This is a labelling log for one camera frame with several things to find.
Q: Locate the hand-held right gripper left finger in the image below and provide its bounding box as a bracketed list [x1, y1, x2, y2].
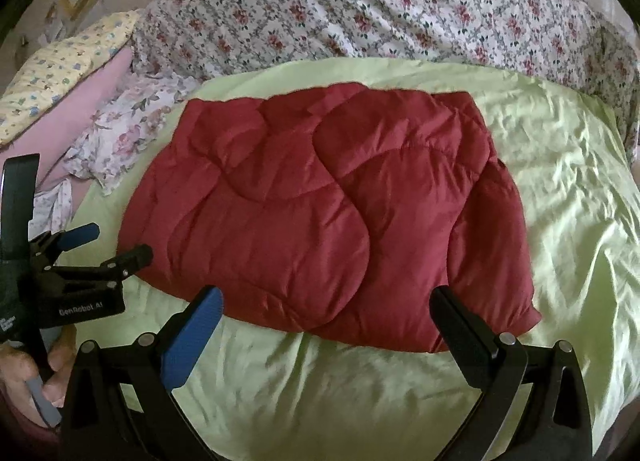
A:
[60, 286, 224, 461]

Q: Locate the white pink-flowered cloth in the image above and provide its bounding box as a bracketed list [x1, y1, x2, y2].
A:
[62, 73, 201, 198]

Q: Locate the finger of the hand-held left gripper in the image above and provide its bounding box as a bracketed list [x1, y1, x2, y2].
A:
[47, 222, 101, 256]
[54, 244, 153, 288]

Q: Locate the person's left hand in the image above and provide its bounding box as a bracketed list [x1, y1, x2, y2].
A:
[0, 327, 79, 414]

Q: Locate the white floral quilt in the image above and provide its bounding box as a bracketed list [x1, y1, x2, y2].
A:
[132, 0, 640, 166]

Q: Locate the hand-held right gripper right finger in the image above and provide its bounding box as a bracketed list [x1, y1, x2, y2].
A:
[430, 286, 598, 461]

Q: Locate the light green bed sheet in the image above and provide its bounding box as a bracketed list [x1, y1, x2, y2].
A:
[50, 58, 640, 461]

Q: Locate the yellow floral pillow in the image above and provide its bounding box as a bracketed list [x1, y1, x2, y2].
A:
[0, 11, 142, 146]

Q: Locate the pink pillow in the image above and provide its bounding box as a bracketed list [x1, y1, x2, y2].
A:
[0, 48, 136, 194]

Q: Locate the red puffer jacket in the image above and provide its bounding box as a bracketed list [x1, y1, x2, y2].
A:
[116, 82, 543, 354]

